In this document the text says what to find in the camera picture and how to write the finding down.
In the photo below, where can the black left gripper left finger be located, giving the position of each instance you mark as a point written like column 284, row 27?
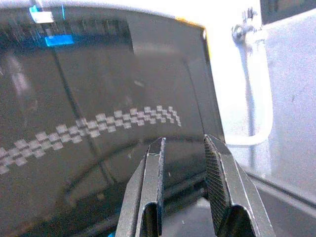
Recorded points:
column 150, row 177

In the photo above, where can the dark glass washer lid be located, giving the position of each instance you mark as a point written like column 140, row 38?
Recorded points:
column 98, row 81

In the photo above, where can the blue tape strip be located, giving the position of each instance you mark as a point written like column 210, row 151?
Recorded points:
column 59, row 41

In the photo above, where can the blue and white label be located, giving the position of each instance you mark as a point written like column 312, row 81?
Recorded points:
column 40, row 15

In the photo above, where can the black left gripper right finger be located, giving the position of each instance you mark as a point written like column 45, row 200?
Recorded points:
column 229, row 182

